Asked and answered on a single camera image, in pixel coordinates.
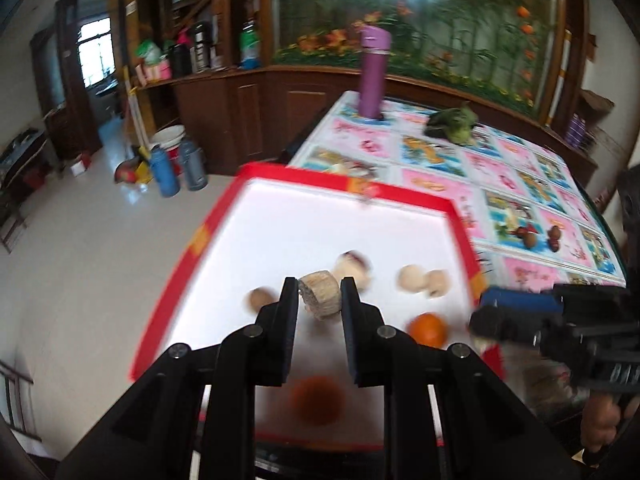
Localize brown kiwi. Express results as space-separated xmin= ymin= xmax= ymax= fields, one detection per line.
xmin=244 ymin=287 xmax=277 ymax=313

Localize printed pink tablecloth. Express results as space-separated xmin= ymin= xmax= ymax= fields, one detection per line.
xmin=290 ymin=91 xmax=628 ymax=291

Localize purple thermos bottle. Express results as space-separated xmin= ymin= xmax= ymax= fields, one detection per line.
xmin=356 ymin=26 xmax=393 ymax=118

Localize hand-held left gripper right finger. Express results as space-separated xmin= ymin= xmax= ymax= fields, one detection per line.
xmin=340 ymin=276 xmax=591 ymax=480

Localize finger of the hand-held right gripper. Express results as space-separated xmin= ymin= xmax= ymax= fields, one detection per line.
xmin=467 ymin=305 xmax=551 ymax=348
xmin=480 ymin=285 xmax=563 ymax=313

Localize blue water bottle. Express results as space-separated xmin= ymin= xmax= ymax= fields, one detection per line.
xmin=148 ymin=144 xmax=181 ymax=198

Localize orange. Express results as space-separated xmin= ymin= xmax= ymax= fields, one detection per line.
xmin=407 ymin=312 xmax=448 ymax=350
xmin=291 ymin=376 xmax=347 ymax=427

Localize glass fish tank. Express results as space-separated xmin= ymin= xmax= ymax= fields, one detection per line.
xmin=270 ymin=0 xmax=566 ymax=121

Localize white plastic bucket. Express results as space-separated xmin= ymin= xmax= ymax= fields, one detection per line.
xmin=150 ymin=125 xmax=188 ymax=176

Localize pink and green packages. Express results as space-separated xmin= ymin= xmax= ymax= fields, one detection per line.
xmin=135 ymin=39 xmax=171 ymax=83

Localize green plastic bottle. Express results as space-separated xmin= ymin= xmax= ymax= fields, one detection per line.
xmin=239 ymin=20 xmax=262 ymax=70

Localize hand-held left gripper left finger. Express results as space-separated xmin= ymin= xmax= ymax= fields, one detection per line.
xmin=55 ymin=276 xmax=301 ymax=480

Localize red box with white inside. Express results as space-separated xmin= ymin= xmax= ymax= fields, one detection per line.
xmin=129 ymin=162 xmax=506 ymax=453

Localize green bok choy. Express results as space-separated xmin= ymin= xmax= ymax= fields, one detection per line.
xmin=424 ymin=102 xmax=481 ymax=147

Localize person's right hand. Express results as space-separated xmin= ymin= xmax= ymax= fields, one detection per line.
xmin=580 ymin=392 xmax=631 ymax=468

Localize black bottle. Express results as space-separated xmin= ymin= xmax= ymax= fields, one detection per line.
xmin=167 ymin=42 xmax=193 ymax=78

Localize black thermos flask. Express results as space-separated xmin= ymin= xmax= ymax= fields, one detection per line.
xmin=189 ymin=21 xmax=213 ymax=73

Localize grey water bottle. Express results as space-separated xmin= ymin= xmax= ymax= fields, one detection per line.
xmin=179 ymin=137 xmax=208 ymax=192

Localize red dustpan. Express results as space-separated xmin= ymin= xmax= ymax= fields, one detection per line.
xmin=114 ymin=157 xmax=151 ymax=186

